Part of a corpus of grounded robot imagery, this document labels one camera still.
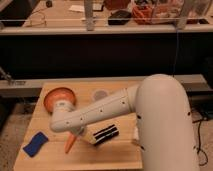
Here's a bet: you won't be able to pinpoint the orange carrot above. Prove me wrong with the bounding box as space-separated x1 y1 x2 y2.
64 133 77 154

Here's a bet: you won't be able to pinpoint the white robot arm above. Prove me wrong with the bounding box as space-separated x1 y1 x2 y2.
44 74 200 171

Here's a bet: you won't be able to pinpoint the orange ceramic bowl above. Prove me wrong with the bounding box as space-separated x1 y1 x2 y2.
43 87 76 113

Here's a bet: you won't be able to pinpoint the translucent plastic cup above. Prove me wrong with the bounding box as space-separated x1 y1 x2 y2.
92 89 108 101

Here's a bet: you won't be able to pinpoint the black white striped cloth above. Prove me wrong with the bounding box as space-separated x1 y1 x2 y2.
93 124 119 146

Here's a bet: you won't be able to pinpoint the blue sponge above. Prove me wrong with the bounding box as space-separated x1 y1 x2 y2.
23 132 49 157

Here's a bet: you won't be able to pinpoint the wooden board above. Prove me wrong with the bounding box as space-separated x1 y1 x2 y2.
14 82 142 171

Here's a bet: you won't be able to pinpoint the small clear bottle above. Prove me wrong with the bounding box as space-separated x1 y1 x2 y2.
132 127 139 145

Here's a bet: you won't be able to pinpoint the black object on bench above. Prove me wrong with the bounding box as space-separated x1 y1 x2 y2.
108 10 131 25

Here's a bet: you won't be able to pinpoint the white paper sheet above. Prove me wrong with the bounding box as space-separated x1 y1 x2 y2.
68 5 84 13

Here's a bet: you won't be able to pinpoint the orange basket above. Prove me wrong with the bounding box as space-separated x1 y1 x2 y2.
132 5 152 25

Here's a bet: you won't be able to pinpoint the black cables on floor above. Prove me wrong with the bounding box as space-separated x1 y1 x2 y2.
192 113 210 168

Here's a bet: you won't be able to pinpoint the metal post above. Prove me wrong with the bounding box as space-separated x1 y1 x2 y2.
84 0 94 31

